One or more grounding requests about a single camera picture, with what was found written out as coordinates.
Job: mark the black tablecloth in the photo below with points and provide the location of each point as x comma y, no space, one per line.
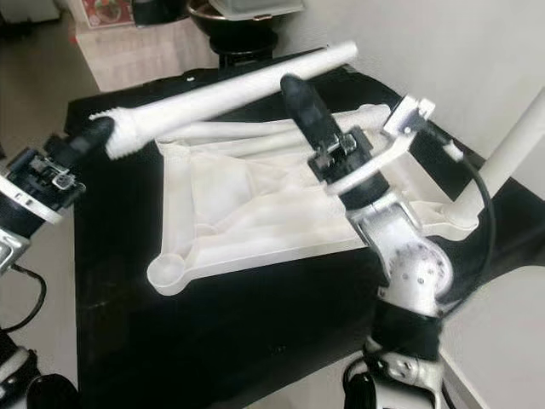
264,341

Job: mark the clear plastic storage box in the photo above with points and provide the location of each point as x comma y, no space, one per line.
255,8

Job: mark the white household appliance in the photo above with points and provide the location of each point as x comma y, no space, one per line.
30,8

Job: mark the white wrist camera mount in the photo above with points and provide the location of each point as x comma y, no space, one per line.
409,115
43,216

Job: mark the white plastic children table top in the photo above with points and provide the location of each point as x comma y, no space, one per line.
272,213

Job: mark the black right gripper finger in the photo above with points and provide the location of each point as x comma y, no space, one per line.
311,115

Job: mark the beige floor mat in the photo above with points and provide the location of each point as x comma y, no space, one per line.
145,60

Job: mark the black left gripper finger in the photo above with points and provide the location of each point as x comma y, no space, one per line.
104,131
87,155

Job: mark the black round bowl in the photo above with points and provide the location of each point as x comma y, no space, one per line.
238,34

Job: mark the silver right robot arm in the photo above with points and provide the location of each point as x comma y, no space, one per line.
417,273

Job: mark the dark plastic bag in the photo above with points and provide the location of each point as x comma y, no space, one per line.
162,12

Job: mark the black round stand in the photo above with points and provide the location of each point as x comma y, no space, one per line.
251,58

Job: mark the red printed cardboard box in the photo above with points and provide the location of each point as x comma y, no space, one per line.
106,13

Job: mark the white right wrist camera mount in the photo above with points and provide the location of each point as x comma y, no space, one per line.
409,115

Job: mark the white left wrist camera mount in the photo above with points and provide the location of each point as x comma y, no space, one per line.
43,216

